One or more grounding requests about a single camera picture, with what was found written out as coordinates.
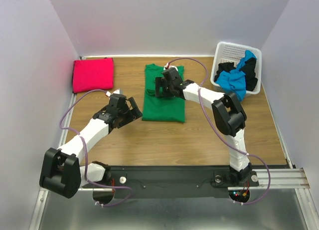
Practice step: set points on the black t shirt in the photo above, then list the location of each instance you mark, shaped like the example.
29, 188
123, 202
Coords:
249, 70

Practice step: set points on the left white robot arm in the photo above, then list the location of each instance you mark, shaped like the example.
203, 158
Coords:
66, 169

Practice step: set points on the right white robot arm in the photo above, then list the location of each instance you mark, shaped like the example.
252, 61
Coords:
229, 117

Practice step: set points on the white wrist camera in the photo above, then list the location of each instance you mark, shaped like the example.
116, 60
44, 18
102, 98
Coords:
118, 91
168, 66

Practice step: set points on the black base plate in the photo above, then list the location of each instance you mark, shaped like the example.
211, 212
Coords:
164, 182

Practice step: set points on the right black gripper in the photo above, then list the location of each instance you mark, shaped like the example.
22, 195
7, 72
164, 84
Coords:
162, 86

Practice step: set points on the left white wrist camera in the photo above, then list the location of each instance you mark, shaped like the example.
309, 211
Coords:
118, 91

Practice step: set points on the green t shirt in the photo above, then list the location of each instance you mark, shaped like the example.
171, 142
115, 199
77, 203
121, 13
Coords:
160, 109

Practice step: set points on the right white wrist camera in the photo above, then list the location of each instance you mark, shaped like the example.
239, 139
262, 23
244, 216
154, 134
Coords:
168, 66

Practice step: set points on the white plastic laundry basket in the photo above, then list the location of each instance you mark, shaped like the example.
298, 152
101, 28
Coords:
232, 52

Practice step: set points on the aluminium frame rail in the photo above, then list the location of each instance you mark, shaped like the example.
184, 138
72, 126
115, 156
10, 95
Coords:
267, 178

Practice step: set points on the folded pink t shirt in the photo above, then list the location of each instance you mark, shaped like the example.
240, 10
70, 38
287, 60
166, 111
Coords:
91, 74

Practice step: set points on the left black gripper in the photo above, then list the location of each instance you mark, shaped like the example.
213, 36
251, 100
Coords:
134, 114

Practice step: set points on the blue t shirt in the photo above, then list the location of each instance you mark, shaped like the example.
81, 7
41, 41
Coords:
234, 82

